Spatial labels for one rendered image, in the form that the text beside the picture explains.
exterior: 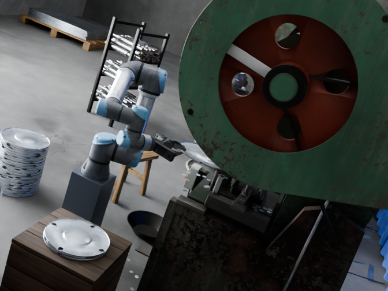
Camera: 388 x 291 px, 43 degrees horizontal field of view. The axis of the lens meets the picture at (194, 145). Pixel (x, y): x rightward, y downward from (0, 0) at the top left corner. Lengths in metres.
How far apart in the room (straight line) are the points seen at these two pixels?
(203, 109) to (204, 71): 0.15
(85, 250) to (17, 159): 1.05
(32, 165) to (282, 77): 1.83
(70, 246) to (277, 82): 1.12
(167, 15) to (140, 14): 0.54
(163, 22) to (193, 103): 7.60
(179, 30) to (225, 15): 7.52
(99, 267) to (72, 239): 0.18
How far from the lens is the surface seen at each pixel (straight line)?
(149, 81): 2.48
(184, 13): 9.34
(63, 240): 2.25
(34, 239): 2.25
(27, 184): 3.20
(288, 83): 1.77
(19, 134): 3.22
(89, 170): 2.63
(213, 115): 1.91
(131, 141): 2.18
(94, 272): 2.15
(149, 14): 9.58
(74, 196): 2.69
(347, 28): 1.81
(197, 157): 2.36
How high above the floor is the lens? 1.61
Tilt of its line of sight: 19 degrees down
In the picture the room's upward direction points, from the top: 20 degrees clockwise
